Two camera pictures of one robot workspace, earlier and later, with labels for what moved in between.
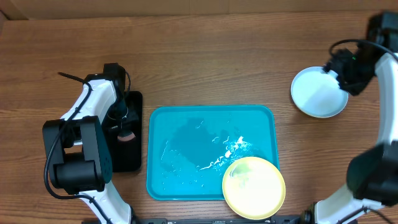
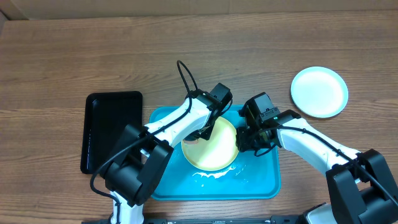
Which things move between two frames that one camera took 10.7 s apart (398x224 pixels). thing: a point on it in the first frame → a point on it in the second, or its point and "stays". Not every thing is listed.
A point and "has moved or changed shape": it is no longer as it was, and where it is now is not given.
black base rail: x=155 y=219 stays
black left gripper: x=113 y=124 → x=206 y=134
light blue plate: x=317 y=94 stays
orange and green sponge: x=126 y=136 has moved or changed shape
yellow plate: x=254 y=188 → x=217 y=152
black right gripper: x=355 y=88 → x=247 y=144
